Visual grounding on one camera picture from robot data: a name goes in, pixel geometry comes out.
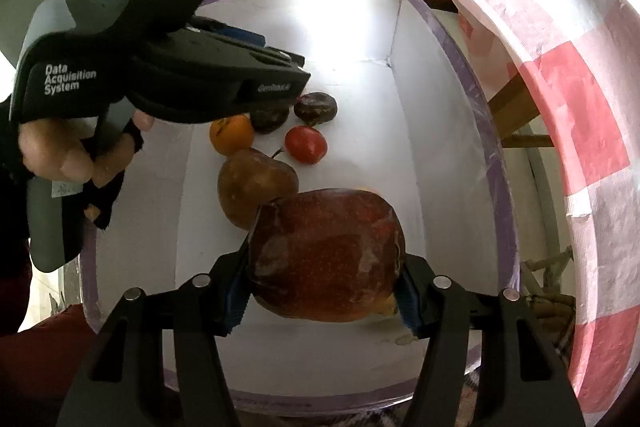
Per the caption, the dark brown wrinkled fruit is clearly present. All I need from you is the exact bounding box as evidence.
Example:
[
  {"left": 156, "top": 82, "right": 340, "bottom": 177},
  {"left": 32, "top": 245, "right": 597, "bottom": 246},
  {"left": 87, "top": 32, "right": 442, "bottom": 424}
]
[
  {"left": 249, "top": 104, "right": 292, "bottom": 135},
  {"left": 293, "top": 92, "right": 338, "bottom": 126}
]

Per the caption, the brown wicker chair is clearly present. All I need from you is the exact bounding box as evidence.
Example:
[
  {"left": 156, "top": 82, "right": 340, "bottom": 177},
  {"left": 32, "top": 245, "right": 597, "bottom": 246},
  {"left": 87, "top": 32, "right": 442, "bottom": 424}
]
[{"left": 520, "top": 247, "right": 576, "bottom": 358}]

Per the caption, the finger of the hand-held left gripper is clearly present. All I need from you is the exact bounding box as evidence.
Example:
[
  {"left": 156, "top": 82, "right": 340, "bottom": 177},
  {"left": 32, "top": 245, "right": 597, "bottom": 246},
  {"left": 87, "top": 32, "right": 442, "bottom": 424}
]
[
  {"left": 187, "top": 17, "right": 306, "bottom": 68},
  {"left": 235, "top": 67, "right": 311, "bottom": 114}
]

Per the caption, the brown pear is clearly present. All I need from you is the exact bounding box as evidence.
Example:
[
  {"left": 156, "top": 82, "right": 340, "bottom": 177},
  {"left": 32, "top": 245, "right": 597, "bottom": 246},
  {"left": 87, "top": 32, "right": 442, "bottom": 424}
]
[{"left": 217, "top": 148, "right": 300, "bottom": 232}]

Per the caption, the red white checked tablecloth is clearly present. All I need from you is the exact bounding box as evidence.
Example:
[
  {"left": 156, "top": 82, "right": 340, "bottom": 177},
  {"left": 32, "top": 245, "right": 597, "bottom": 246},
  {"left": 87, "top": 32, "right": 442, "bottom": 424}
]
[{"left": 422, "top": 0, "right": 640, "bottom": 427}]

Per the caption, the wooden table leg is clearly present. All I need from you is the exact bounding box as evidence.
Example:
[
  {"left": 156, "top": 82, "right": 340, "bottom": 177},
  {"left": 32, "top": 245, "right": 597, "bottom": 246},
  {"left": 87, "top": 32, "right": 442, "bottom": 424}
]
[{"left": 487, "top": 77, "right": 556, "bottom": 150}]

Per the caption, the person's left hand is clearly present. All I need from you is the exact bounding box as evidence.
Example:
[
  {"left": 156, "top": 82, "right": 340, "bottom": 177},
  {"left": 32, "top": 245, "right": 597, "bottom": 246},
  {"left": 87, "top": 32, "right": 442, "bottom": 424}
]
[{"left": 18, "top": 109, "right": 156, "bottom": 230}]

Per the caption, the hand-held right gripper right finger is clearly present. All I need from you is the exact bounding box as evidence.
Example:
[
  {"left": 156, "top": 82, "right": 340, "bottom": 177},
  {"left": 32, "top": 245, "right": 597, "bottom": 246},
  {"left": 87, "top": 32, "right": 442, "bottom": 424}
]
[{"left": 395, "top": 252, "right": 586, "bottom": 427}]

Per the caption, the large dark red apple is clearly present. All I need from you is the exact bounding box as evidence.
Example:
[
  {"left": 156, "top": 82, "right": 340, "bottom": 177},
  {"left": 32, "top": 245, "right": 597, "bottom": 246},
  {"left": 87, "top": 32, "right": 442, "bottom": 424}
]
[{"left": 247, "top": 188, "right": 407, "bottom": 324}]

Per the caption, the white box with purple rim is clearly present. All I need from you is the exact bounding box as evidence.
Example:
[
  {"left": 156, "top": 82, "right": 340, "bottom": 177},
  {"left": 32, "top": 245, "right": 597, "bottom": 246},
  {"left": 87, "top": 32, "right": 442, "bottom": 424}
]
[{"left": 79, "top": 0, "right": 521, "bottom": 410}]

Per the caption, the red tomato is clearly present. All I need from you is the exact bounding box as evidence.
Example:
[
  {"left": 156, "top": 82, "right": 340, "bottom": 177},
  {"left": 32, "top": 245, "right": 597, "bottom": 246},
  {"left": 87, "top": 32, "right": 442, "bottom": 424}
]
[{"left": 284, "top": 125, "right": 328, "bottom": 165}]

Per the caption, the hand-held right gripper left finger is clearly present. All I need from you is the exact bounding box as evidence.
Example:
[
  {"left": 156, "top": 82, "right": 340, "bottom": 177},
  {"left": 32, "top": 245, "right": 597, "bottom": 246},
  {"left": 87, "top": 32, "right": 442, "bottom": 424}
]
[{"left": 55, "top": 207, "right": 263, "bottom": 427}]

